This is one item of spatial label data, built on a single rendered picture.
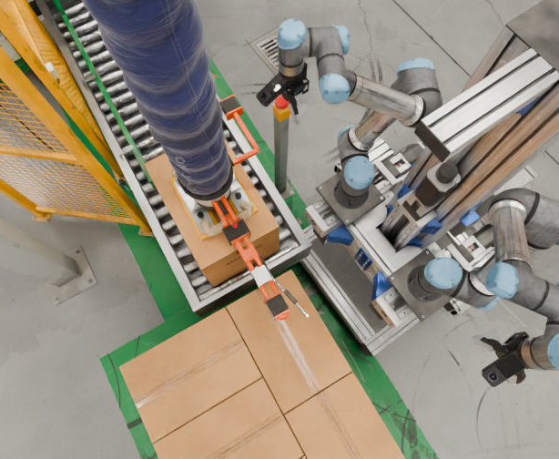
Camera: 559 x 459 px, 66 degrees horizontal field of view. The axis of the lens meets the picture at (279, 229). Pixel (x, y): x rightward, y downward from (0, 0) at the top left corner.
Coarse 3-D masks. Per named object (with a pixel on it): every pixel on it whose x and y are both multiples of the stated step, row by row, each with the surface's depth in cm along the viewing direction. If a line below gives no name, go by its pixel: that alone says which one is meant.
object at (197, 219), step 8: (176, 184) 196; (176, 192) 196; (184, 192) 195; (184, 200) 194; (184, 208) 194; (192, 216) 192; (200, 216) 189; (208, 216) 192; (200, 224) 190; (216, 224) 191; (200, 232) 190
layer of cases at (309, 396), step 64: (256, 320) 219; (320, 320) 219; (128, 384) 209; (192, 384) 209; (256, 384) 209; (320, 384) 210; (192, 448) 200; (256, 448) 200; (320, 448) 201; (384, 448) 201
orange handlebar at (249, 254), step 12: (240, 120) 194; (252, 144) 190; (240, 156) 188; (252, 156) 190; (216, 204) 181; (228, 204) 181; (240, 252) 174; (252, 252) 174; (264, 288) 170; (276, 288) 170; (288, 312) 167
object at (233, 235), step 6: (240, 222) 178; (228, 228) 177; (234, 228) 177; (240, 228) 177; (246, 228) 176; (228, 234) 176; (234, 234) 176; (240, 234) 176; (246, 234) 175; (228, 240) 176; (234, 240) 174; (240, 240) 177; (234, 246) 179
